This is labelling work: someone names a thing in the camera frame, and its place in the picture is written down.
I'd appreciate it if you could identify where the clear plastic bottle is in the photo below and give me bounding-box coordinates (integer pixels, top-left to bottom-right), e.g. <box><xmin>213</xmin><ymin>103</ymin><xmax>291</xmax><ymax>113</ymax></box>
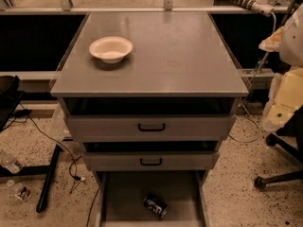
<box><xmin>0</xmin><ymin>150</ymin><xmax>23</xmax><ymax>174</ymax></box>

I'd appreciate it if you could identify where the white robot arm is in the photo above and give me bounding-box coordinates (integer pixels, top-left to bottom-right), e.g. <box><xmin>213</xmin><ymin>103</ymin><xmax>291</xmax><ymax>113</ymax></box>
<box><xmin>258</xmin><ymin>5</ymin><xmax>303</xmax><ymax>131</ymax></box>

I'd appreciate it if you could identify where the small floor litter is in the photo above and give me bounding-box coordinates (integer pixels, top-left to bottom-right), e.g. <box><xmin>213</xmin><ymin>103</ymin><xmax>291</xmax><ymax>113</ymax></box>
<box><xmin>7</xmin><ymin>180</ymin><xmax>31</xmax><ymax>201</ymax></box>

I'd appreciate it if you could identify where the blue pepsi can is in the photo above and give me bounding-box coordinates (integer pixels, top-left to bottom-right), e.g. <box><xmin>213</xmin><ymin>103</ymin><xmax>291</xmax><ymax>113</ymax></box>
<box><xmin>143</xmin><ymin>194</ymin><xmax>168</xmax><ymax>218</ymax></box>

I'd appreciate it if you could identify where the black table leg frame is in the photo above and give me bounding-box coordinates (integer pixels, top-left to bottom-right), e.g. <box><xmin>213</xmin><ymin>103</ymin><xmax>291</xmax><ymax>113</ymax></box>
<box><xmin>0</xmin><ymin>144</ymin><xmax>62</xmax><ymax>214</ymax></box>

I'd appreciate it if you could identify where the white paper bowl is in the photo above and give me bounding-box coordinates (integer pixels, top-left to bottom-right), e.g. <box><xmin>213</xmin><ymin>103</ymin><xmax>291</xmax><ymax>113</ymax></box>
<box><xmin>89</xmin><ymin>37</ymin><xmax>133</xmax><ymax>63</ymax></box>

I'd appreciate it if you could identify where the white hanging cable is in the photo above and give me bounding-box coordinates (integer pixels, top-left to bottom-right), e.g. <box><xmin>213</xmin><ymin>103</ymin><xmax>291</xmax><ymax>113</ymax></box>
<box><xmin>228</xmin><ymin>11</ymin><xmax>277</xmax><ymax>144</ymax></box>

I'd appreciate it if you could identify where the grey middle drawer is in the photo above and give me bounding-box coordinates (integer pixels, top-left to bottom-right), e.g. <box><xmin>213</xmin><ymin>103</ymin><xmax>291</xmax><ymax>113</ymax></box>
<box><xmin>83</xmin><ymin>141</ymin><xmax>219</xmax><ymax>171</ymax></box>

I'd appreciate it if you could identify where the black chair base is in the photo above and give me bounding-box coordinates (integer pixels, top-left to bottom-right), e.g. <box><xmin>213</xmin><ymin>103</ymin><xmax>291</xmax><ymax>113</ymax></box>
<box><xmin>254</xmin><ymin>132</ymin><xmax>303</xmax><ymax>190</ymax></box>

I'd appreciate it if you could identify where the grey bottom drawer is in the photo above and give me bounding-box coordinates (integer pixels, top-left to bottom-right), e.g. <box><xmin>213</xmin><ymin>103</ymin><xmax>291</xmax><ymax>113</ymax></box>
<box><xmin>94</xmin><ymin>171</ymin><xmax>210</xmax><ymax>227</ymax></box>

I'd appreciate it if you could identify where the white power strip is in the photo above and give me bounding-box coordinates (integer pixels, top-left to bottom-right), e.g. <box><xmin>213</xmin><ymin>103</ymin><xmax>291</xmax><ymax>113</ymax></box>
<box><xmin>222</xmin><ymin>0</ymin><xmax>275</xmax><ymax>18</ymax></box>

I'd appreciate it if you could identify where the grey drawer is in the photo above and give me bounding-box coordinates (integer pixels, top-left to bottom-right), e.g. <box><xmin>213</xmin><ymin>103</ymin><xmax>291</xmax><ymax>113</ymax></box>
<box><xmin>94</xmin><ymin>171</ymin><xmax>210</xmax><ymax>227</ymax></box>
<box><xmin>63</xmin><ymin>97</ymin><xmax>238</xmax><ymax>143</ymax></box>
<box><xmin>83</xmin><ymin>141</ymin><xmax>219</xmax><ymax>171</ymax></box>

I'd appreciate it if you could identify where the black floor cable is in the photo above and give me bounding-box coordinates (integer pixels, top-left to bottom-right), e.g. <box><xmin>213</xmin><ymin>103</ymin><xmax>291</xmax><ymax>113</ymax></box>
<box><xmin>12</xmin><ymin>103</ymin><xmax>101</xmax><ymax>227</ymax></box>

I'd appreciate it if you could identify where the grey top drawer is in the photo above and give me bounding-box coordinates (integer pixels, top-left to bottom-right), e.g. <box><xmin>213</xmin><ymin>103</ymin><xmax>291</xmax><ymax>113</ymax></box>
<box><xmin>63</xmin><ymin>97</ymin><xmax>238</xmax><ymax>143</ymax></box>

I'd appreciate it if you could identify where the grey drawer cabinet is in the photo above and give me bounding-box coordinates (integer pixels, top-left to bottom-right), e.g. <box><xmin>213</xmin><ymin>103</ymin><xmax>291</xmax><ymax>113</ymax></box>
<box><xmin>50</xmin><ymin>10</ymin><xmax>250</xmax><ymax>227</ymax></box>

